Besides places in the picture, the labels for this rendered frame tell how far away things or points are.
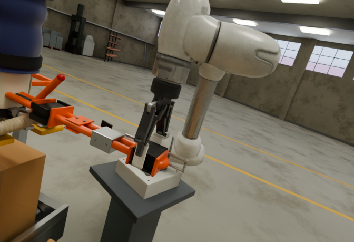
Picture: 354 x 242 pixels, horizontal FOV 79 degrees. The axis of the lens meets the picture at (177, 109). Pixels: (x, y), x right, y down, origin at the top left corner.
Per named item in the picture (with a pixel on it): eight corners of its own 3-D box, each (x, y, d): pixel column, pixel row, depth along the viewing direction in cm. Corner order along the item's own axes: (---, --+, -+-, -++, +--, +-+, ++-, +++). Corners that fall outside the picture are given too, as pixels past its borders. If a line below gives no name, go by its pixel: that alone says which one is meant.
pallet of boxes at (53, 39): (56, 48, 1427) (59, 32, 1404) (60, 50, 1382) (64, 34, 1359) (37, 44, 1342) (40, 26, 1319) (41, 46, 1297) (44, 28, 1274)
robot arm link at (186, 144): (168, 149, 145) (199, 158, 145) (165, 166, 131) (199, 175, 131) (201, 34, 110) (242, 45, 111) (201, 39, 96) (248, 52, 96)
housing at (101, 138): (88, 145, 60) (91, 130, 59) (103, 138, 66) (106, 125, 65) (108, 154, 58) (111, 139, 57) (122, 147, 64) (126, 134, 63)
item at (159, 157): (124, 163, 56) (129, 146, 54) (138, 154, 62) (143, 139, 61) (153, 177, 53) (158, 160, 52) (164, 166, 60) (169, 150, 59)
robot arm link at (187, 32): (150, 50, 47) (207, 67, 48) (169, -25, 44) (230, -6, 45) (157, 52, 58) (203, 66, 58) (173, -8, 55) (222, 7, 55)
